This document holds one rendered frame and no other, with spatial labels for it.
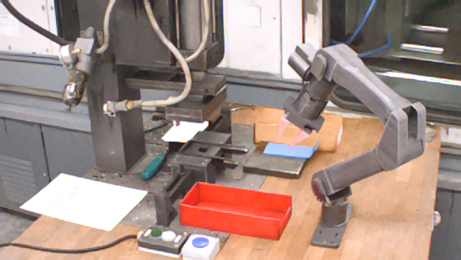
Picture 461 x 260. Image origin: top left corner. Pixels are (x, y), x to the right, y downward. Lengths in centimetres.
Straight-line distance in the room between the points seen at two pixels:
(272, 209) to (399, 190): 36
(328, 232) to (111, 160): 67
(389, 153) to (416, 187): 49
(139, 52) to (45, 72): 120
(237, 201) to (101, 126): 45
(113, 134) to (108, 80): 16
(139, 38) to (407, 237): 84
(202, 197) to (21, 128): 155
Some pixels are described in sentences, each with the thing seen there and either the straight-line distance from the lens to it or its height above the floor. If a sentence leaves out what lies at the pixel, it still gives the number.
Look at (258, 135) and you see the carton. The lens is 194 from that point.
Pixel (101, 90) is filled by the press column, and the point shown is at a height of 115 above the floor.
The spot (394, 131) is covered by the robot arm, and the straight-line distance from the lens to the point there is 124.
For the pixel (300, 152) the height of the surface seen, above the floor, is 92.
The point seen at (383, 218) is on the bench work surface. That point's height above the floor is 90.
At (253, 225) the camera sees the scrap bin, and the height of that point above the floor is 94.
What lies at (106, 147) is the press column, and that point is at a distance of 182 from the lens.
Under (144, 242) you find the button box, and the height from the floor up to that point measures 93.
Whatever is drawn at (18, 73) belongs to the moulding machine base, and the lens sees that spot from 292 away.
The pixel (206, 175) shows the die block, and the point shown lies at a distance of 166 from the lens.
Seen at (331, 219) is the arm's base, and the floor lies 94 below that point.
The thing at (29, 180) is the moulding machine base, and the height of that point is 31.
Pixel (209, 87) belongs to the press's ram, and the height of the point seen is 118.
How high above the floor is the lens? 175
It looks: 24 degrees down
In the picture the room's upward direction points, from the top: 2 degrees counter-clockwise
